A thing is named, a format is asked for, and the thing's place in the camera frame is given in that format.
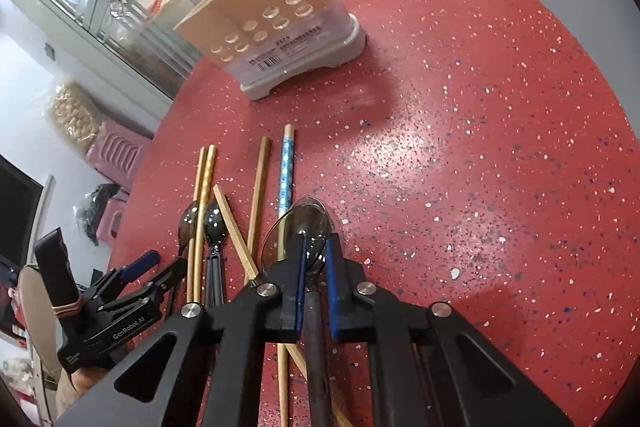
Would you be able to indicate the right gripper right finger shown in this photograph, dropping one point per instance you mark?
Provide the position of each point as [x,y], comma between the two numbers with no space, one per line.
[429,366]

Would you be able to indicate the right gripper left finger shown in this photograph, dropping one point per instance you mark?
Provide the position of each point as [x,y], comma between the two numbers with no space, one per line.
[205,369]

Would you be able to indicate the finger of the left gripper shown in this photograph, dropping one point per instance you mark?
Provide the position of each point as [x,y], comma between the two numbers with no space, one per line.
[171,276]
[140,266]

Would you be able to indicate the small dark spoon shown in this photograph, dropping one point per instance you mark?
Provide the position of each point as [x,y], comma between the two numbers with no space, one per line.
[187,227]
[216,231]

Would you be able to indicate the plain wooden chopstick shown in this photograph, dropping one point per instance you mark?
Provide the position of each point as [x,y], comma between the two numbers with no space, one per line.
[258,196]

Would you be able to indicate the large spoon black handle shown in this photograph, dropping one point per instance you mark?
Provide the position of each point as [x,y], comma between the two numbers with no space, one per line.
[304,230]

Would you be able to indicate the yellow patterned chopstick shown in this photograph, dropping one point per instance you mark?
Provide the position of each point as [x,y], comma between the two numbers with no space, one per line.
[203,209]
[191,245]

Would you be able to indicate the small pink stool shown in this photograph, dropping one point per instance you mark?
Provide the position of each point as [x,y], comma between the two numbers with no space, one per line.
[111,216]

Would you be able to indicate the diagonal wooden chopstick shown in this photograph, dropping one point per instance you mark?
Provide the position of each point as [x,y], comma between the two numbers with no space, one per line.
[286,352]

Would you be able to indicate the black plastic bag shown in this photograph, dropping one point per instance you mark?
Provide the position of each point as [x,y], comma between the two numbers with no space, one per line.
[90,212]

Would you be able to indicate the pink plastic stool stack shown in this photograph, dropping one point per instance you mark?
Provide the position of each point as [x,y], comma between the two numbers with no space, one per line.
[117,153]

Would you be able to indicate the bag of nuts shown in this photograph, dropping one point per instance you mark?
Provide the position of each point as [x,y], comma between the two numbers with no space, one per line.
[74,116]

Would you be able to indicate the beige cutlery holder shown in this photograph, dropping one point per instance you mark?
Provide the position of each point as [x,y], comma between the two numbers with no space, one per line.
[263,43]

